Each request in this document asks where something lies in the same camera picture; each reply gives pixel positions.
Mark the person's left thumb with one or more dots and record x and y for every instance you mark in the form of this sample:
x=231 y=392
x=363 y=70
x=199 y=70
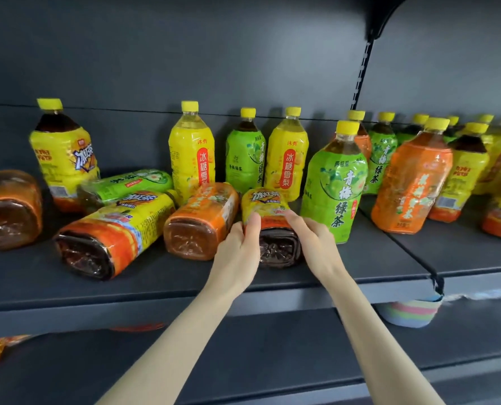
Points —
x=253 y=229

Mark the orange label tea bottle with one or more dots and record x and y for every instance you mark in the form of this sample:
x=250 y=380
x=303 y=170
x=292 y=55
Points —
x=7 y=210
x=411 y=185
x=200 y=221
x=363 y=141

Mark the person's left hand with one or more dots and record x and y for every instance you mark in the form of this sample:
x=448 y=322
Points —
x=233 y=261

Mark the person's right hand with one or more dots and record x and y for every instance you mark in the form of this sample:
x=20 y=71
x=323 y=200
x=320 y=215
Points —
x=322 y=253

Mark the person's right forearm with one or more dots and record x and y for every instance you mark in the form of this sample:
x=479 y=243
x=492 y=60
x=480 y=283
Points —
x=377 y=345

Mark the black shelf bracket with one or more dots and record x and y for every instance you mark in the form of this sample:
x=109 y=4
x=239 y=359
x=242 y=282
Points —
x=385 y=14

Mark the pastel striped packet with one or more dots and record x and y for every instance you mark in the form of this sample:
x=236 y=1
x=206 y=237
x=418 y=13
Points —
x=411 y=314

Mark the green label tea bottle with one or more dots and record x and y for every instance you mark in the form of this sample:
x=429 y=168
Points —
x=413 y=127
x=335 y=185
x=245 y=158
x=124 y=186
x=450 y=129
x=381 y=156

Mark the white torn label strip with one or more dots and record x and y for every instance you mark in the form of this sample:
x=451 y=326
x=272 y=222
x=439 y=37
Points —
x=485 y=295

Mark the dark grey lower shelf board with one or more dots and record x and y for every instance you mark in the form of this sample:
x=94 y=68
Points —
x=276 y=347

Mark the person's right thumb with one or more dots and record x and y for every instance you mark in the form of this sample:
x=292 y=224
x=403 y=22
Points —
x=296 y=223

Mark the person's left forearm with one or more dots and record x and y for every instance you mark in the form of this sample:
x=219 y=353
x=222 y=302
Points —
x=174 y=345

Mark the dark grey shelf board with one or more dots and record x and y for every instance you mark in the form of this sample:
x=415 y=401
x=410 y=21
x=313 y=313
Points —
x=170 y=274
x=276 y=347
x=449 y=253

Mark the slotted black shelf upright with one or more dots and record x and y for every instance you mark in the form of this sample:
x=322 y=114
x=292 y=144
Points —
x=361 y=75

